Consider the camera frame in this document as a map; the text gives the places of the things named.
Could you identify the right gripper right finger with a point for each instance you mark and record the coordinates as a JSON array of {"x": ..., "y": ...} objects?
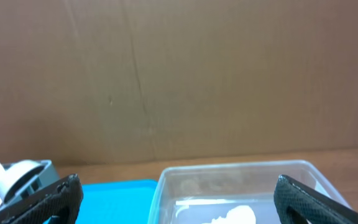
[{"x": 297, "y": 203}]

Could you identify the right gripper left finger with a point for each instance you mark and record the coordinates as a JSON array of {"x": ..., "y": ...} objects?
[{"x": 58, "y": 203}]

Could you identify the white napkin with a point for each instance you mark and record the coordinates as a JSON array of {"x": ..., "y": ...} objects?
[{"x": 239, "y": 215}]

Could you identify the clear plastic waste bin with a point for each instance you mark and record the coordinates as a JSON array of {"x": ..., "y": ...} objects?
[{"x": 200, "y": 194}]

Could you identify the teal plastic serving tray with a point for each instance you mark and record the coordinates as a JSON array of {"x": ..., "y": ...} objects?
[{"x": 126, "y": 202}]

